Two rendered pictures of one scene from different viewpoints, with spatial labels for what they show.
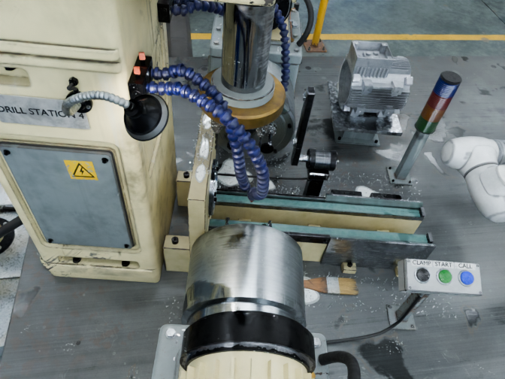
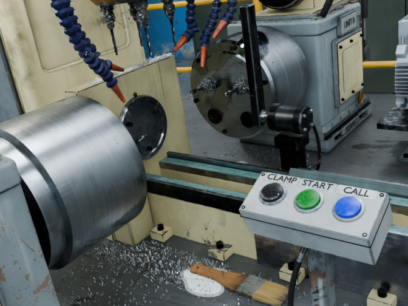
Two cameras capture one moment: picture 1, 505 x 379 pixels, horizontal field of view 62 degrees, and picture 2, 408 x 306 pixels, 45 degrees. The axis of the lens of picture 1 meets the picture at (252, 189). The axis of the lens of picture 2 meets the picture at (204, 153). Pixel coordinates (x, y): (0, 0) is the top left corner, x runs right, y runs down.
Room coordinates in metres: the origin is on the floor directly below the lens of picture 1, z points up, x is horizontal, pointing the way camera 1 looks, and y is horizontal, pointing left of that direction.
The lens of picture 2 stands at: (0.05, -0.74, 1.36)
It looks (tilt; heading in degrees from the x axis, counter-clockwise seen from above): 22 degrees down; 45
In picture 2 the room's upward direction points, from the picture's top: 9 degrees counter-clockwise
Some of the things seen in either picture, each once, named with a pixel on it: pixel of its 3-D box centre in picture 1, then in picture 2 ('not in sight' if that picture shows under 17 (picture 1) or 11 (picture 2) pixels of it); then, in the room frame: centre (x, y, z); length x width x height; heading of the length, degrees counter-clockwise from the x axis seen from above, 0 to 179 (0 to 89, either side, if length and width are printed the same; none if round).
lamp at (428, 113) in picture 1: (433, 110); not in sight; (1.06, -0.51, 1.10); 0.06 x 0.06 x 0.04
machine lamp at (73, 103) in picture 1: (110, 106); not in sight; (0.47, 0.22, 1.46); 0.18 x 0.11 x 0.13; 94
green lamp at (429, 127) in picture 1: (427, 122); not in sight; (1.06, -0.51, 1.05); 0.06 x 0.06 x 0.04
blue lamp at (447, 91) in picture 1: (446, 85); not in sight; (1.06, -0.51, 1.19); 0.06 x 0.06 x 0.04
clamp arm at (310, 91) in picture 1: (302, 129); (254, 67); (0.87, -0.11, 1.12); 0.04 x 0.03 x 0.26; 94
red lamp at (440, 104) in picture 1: (439, 98); not in sight; (1.06, -0.51, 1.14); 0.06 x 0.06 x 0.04
